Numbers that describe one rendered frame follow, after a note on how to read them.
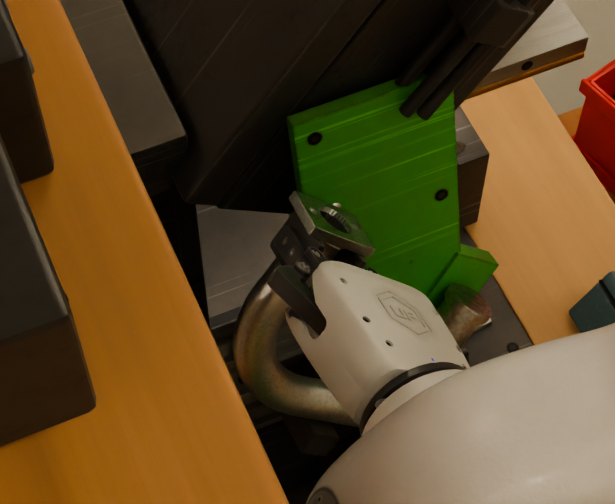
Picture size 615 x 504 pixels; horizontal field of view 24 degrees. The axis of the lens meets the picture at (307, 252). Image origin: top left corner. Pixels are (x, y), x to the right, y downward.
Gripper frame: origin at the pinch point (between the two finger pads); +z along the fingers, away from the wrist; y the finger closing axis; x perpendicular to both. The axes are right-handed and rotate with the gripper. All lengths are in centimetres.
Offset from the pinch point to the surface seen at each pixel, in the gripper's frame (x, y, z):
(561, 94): 9, -125, 108
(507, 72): -13.1, -18.3, 14.9
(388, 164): -6.7, -2.8, 2.8
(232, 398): -9.2, 28.9, -31.7
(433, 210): -4.8, -9.0, 2.9
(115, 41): -1.7, 11.4, 17.0
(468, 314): 0.2, -15.0, -0.7
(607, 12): -5, -134, 120
